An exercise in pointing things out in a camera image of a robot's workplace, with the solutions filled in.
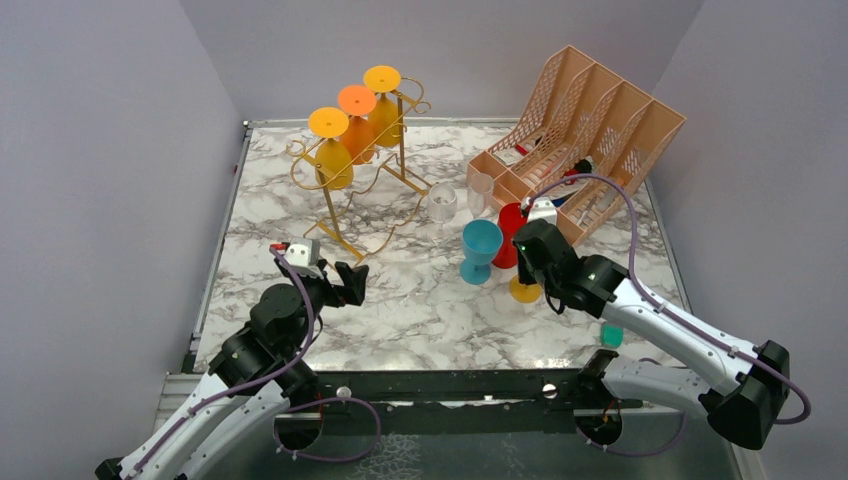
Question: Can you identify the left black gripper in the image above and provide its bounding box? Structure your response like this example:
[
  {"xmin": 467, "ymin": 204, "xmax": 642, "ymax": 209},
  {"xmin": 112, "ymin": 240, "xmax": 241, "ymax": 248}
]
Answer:
[{"xmin": 285, "ymin": 259, "xmax": 369, "ymax": 354}]

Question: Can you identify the red wine glass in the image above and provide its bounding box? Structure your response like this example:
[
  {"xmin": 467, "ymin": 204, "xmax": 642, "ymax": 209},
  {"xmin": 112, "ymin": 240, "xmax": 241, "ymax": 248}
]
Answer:
[{"xmin": 492, "ymin": 202, "xmax": 527, "ymax": 269}]

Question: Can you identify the yellow wine glass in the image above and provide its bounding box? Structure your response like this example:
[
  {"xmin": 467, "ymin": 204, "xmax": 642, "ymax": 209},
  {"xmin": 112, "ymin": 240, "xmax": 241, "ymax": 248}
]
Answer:
[
  {"xmin": 509, "ymin": 274, "xmax": 542, "ymax": 304},
  {"xmin": 308, "ymin": 107, "xmax": 354, "ymax": 190},
  {"xmin": 363, "ymin": 65, "xmax": 402, "ymax": 148}
]

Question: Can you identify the blue wine glass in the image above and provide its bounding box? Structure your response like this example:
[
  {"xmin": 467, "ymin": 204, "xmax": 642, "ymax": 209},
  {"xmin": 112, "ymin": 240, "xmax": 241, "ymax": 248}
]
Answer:
[{"xmin": 459, "ymin": 218, "xmax": 503, "ymax": 285}]

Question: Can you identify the gold wire glass rack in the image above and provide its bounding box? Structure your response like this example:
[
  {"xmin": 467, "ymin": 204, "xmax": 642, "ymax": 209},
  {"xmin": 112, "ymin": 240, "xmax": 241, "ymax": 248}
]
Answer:
[{"xmin": 285, "ymin": 74, "xmax": 432, "ymax": 262}]

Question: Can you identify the clear wine glass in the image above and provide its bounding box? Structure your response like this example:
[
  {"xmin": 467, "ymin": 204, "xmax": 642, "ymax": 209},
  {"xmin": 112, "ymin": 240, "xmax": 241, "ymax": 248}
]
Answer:
[
  {"xmin": 427, "ymin": 183, "xmax": 458, "ymax": 245},
  {"xmin": 467, "ymin": 173, "xmax": 494, "ymax": 218}
]

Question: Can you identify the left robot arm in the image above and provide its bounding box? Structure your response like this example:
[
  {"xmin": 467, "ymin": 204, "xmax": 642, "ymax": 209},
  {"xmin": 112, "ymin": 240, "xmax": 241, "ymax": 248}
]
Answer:
[{"xmin": 95, "ymin": 259, "xmax": 369, "ymax": 479}]

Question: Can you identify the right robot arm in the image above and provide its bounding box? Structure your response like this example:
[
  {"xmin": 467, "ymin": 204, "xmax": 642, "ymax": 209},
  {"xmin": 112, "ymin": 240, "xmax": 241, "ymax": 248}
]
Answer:
[{"xmin": 512, "ymin": 220, "xmax": 790, "ymax": 450}]

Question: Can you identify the orange wine glass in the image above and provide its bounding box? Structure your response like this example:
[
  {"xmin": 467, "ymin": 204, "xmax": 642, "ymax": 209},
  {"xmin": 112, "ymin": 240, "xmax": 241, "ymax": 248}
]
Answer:
[{"xmin": 337, "ymin": 85, "xmax": 377, "ymax": 165}]

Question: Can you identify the green small block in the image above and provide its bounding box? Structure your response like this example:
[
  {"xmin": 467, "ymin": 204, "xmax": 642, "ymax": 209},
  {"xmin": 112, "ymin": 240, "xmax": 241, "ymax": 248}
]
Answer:
[{"xmin": 600, "ymin": 323, "xmax": 624, "ymax": 349}]

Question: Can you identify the peach plastic file organizer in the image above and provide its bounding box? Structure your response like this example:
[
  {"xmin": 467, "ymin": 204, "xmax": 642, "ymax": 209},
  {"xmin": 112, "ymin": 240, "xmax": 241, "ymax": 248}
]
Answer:
[{"xmin": 466, "ymin": 46, "xmax": 686, "ymax": 245}]

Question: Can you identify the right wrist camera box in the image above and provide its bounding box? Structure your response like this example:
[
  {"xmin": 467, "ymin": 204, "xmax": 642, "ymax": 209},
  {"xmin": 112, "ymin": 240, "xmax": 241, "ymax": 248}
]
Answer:
[{"xmin": 521, "ymin": 196, "xmax": 558, "ymax": 225}]

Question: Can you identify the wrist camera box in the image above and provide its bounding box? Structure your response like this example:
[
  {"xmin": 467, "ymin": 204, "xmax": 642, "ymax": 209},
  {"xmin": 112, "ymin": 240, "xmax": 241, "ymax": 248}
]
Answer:
[
  {"xmin": 521, "ymin": 196, "xmax": 558, "ymax": 225},
  {"xmin": 269, "ymin": 237, "xmax": 321, "ymax": 269}
]

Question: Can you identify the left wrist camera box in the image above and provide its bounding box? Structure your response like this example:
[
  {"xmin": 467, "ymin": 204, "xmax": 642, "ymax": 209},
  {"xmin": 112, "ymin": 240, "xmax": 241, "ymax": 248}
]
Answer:
[{"xmin": 269, "ymin": 237, "xmax": 321, "ymax": 269}]

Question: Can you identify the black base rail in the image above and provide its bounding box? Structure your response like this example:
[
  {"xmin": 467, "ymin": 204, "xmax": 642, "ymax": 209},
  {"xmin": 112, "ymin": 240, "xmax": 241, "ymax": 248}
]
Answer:
[{"xmin": 274, "ymin": 368, "xmax": 642, "ymax": 440}]

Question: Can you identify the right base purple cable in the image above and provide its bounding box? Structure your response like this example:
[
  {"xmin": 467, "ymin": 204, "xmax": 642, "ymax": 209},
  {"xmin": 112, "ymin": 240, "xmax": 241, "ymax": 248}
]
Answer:
[{"xmin": 572, "ymin": 357, "xmax": 690, "ymax": 460}]

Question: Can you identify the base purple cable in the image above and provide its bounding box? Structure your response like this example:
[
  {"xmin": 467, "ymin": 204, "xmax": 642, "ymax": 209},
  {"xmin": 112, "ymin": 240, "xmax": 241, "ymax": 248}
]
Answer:
[
  {"xmin": 572, "ymin": 357, "xmax": 690, "ymax": 460},
  {"xmin": 272, "ymin": 396, "xmax": 384, "ymax": 464}
]

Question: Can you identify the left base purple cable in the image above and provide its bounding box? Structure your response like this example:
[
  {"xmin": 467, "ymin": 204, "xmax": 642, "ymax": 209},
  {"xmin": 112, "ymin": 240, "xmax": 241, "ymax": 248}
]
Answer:
[{"xmin": 272, "ymin": 396, "xmax": 384, "ymax": 464}]

